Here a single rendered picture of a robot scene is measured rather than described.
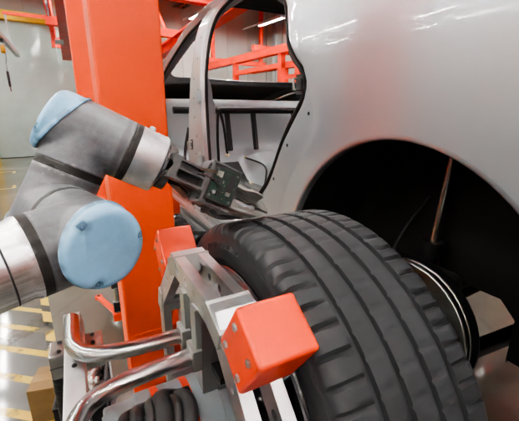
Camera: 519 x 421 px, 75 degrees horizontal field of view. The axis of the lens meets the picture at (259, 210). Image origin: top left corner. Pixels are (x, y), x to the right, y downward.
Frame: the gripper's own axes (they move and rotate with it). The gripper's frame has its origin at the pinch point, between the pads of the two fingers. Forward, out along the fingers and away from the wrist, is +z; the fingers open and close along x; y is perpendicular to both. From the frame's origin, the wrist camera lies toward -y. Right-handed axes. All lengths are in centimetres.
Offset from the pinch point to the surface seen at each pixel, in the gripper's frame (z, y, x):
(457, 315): 48.1, 12.3, -5.5
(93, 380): -5, -57, -60
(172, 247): -9.2, -13.8, -12.5
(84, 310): 3, -215, -85
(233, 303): -6.8, 16.0, -15.3
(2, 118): -315, -1246, 130
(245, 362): -8.6, 26.2, -19.1
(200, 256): -7.3, -0.9, -11.6
